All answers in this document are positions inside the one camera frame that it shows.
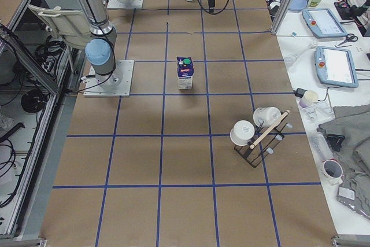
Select Pascual milk carton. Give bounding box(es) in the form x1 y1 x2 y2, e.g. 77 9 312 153
176 56 194 90

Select cream lavender cup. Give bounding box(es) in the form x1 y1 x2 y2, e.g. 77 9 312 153
299 90 319 108

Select upper teach pendant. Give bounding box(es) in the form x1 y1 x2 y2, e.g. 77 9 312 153
302 8 347 38

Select teach pendant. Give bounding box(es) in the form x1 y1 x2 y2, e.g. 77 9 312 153
314 46 358 88
302 8 347 38

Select black power adapter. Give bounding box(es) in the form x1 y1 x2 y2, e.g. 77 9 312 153
293 88 307 98

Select white mug on rack front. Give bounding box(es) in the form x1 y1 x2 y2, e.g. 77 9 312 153
230 120 255 146

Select lower teach pendant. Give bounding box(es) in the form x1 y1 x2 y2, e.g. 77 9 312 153
314 46 358 88

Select black scissors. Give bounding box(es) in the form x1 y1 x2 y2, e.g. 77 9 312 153
335 33 358 47

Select grey cloth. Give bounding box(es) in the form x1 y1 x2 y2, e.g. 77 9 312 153
317 105 369 219

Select white red rimmed mug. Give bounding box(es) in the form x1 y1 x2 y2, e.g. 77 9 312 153
320 158 343 186

